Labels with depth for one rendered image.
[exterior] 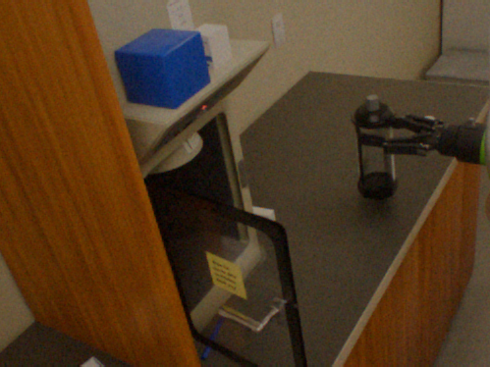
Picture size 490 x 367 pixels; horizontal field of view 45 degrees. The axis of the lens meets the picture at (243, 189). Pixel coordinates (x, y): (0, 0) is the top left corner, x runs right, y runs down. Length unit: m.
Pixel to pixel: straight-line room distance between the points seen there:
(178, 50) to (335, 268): 0.71
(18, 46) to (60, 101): 0.09
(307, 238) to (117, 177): 0.72
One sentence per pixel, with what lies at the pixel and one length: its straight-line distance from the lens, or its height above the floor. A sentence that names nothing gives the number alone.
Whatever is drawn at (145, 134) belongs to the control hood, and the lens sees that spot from 0.95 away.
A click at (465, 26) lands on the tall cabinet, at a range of 4.07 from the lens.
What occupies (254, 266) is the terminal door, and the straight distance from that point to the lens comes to 0.93.
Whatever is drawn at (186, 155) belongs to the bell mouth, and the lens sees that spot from 1.17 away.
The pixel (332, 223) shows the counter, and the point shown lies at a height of 0.94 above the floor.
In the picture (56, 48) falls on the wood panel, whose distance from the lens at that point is 0.86.
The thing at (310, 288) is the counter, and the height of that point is 0.94.
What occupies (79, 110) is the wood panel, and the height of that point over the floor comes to 1.56.
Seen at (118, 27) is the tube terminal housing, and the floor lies 1.62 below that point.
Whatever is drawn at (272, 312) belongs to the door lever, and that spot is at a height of 1.21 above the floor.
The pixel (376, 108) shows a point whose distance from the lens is 1.48.
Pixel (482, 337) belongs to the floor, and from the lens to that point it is 2.56.
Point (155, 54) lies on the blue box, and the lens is 0.91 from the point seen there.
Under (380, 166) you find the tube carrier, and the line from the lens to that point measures 1.52.
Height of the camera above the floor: 1.90
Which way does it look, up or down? 34 degrees down
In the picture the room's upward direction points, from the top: 11 degrees counter-clockwise
